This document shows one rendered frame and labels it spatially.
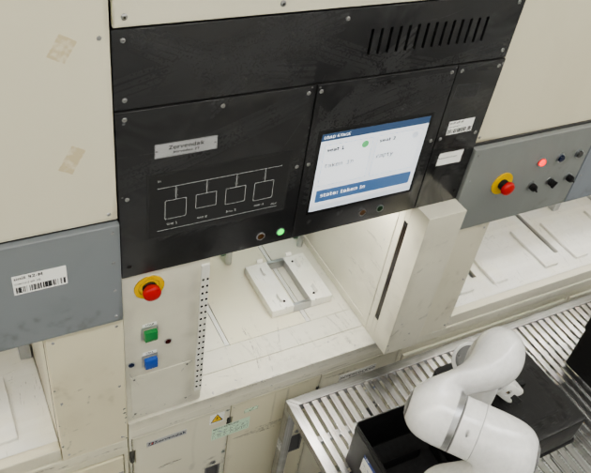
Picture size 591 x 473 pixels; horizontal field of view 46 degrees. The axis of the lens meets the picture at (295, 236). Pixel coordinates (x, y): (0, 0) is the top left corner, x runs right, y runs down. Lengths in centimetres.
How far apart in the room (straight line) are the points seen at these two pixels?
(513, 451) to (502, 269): 141
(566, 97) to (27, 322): 138
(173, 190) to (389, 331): 92
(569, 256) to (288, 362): 119
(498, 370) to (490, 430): 11
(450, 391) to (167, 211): 64
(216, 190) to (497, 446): 71
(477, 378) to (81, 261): 77
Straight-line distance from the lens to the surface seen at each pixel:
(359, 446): 192
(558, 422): 194
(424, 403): 120
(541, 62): 180
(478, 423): 120
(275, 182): 149
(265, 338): 211
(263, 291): 219
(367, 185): 164
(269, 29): 129
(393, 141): 160
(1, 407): 201
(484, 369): 124
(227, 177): 142
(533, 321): 259
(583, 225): 293
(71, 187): 132
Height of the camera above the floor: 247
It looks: 41 degrees down
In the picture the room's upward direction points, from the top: 10 degrees clockwise
